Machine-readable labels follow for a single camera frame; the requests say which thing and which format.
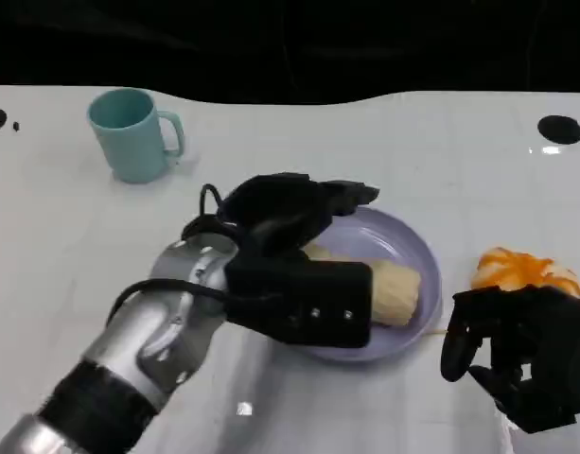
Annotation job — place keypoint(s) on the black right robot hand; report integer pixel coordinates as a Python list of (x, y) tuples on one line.
[(545, 350)]

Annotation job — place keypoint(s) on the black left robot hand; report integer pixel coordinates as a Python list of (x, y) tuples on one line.
[(280, 208)]

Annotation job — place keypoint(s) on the beige towel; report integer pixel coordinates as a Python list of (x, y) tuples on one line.
[(393, 293)]

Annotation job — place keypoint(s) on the lilac plate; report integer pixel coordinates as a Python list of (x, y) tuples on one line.
[(403, 246)]

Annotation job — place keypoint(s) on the pale green mug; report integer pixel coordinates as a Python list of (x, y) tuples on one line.
[(128, 142)]

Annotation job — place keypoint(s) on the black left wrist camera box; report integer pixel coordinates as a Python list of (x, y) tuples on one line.
[(308, 302)]

